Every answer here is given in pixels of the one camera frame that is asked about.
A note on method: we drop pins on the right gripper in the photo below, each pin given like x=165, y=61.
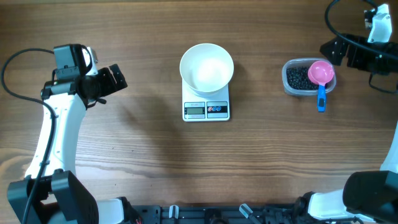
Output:
x=353, y=61

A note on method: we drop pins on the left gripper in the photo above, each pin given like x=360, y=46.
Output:
x=110, y=88

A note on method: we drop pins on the pink scoop blue handle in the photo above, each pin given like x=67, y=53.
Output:
x=320, y=73

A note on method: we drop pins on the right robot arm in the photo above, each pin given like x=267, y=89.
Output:
x=369, y=196

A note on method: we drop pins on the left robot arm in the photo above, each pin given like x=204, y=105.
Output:
x=50, y=191

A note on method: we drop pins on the white digital kitchen scale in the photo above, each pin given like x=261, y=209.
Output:
x=205, y=108

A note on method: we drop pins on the white bowl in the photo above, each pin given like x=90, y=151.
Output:
x=206, y=68

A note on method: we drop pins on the black beans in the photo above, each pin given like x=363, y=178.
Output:
x=298, y=79

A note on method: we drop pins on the clear plastic container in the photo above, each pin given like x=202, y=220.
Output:
x=298, y=62

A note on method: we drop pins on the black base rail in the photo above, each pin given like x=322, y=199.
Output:
x=268, y=214

